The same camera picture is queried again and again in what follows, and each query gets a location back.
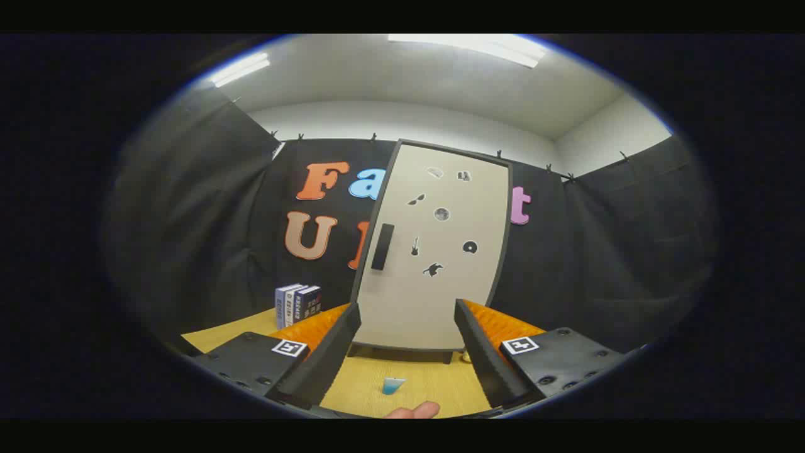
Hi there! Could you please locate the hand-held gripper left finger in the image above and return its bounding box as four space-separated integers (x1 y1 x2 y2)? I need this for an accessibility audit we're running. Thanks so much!
192 302 362 413

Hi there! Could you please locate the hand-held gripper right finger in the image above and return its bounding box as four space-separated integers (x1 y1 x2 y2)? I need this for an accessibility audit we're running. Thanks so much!
454 299 630 410

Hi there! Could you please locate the white cabinet door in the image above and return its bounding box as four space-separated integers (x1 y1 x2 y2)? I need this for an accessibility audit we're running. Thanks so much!
353 143 509 350

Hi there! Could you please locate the black door handle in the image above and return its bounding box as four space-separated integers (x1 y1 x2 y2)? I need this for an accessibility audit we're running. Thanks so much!
370 223 395 271

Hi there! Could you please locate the white spine book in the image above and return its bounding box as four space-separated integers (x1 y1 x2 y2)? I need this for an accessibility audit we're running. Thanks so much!
284 285 310 328

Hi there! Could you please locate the pale blue book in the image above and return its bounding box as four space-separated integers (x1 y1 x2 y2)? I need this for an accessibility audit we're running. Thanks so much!
275 283 303 330

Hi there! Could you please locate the grey cabinet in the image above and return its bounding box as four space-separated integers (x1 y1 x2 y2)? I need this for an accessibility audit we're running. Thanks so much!
349 138 514 366

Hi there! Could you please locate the black backdrop cloth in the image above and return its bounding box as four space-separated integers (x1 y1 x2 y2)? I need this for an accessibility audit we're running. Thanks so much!
104 85 718 353

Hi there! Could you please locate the narrow ceiling light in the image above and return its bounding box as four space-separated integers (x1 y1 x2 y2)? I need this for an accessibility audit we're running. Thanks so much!
211 52 271 87

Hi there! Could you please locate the wide ceiling light panel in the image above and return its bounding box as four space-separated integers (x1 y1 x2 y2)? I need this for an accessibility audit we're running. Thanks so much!
388 35 547 69

